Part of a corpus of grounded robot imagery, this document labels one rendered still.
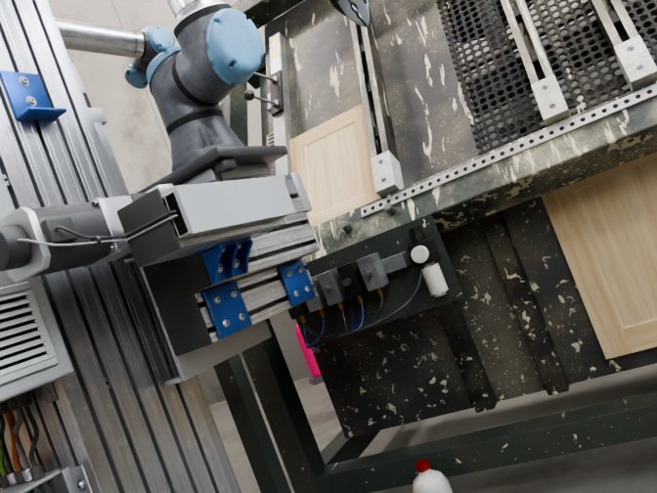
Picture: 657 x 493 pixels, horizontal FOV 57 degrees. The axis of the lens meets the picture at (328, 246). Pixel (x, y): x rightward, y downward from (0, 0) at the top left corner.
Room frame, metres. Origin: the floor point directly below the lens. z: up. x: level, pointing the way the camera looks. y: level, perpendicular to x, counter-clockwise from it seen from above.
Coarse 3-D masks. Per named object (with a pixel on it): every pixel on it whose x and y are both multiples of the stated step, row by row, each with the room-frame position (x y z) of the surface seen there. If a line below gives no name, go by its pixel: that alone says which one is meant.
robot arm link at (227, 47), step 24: (168, 0) 1.06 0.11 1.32; (192, 0) 1.04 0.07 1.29; (216, 0) 1.05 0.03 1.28; (192, 24) 1.03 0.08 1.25; (216, 24) 1.01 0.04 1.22; (240, 24) 1.05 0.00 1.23; (192, 48) 1.05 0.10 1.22; (216, 48) 1.01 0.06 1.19; (240, 48) 1.04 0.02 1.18; (192, 72) 1.07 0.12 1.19; (216, 72) 1.04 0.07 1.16; (240, 72) 1.05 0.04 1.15; (216, 96) 1.11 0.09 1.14
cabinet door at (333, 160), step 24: (336, 120) 1.98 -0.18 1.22; (360, 120) 1.93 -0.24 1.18; (312, 144) 2.01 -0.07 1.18; (336, 144) 1.95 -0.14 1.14; (360, 144) 1.88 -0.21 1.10; (312, 168) 1.96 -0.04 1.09; (336, 168) 1.90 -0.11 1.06; (360, 168) 1.85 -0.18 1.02; (312, 192) 1.92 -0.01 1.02; (336, 192) 1.86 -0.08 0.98; (360, 192) 1.81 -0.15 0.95; (312, 216) 1.87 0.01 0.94
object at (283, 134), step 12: (276, 60) 2.26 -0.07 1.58; (288, 96) 2.19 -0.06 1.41; (288, 108) 2.16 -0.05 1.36; (276, 120) 2.12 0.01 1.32; (288, 120) 2.12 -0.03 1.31; (276, 132) 2.09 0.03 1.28; (288, 132) 2.09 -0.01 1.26; (276, 144) 2.07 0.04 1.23; (288, 144) 2.06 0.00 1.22; (288, 156) 2.03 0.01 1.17; (276, 168) 2.02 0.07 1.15; (288, 168) 1.99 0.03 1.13
